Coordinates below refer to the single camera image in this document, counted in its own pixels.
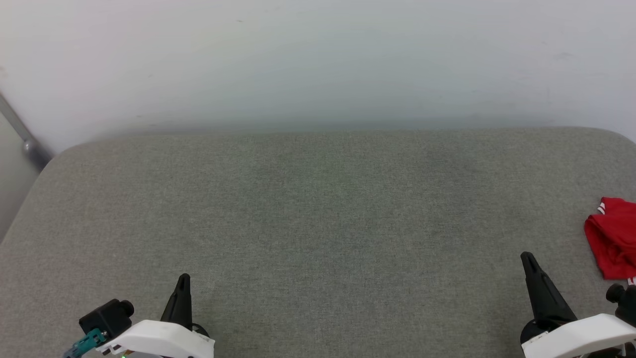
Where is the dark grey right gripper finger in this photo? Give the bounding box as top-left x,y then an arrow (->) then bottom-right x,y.
520,252 -> 578,332

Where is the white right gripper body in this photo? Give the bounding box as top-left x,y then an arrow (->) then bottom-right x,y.
522,313 -> 636,358

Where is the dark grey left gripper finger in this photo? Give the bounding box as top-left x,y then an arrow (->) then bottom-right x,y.
160,273 -> 193,329

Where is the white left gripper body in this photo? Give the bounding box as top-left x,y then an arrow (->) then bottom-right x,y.
97,320 -> 215,358

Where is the red and white basketball jersey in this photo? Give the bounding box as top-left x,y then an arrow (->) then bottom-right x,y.
584,197 -> 636,285

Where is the grey fabric sofa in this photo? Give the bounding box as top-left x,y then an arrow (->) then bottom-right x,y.
0,127 -> 636,358

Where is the grey metal pole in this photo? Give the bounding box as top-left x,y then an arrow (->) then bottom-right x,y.
0,92 -> 54,172

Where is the teal cable connector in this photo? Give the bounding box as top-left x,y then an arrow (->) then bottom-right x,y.
64,329 -> 109,358

